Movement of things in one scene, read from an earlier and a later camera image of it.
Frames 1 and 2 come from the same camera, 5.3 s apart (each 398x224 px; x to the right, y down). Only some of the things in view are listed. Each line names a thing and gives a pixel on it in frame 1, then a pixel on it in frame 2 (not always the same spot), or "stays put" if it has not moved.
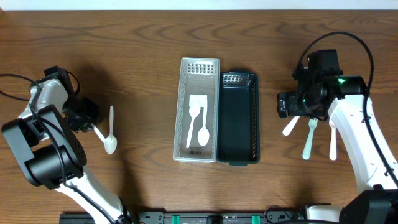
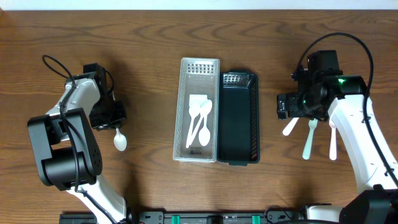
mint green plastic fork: x=313 y=124 stays put
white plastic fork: x=333 y=150 stays put
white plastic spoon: x=98 y=133 to x=205 y=107
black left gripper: x=83 y=121 to x=109 y=119
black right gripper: x=292 y=109 stays put
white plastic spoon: x=111 y=142 to x=120 y=140
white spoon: x=291 y=126 stays put
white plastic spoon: x=203 y=135 stays put
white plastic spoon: x=194 y=111 stays put
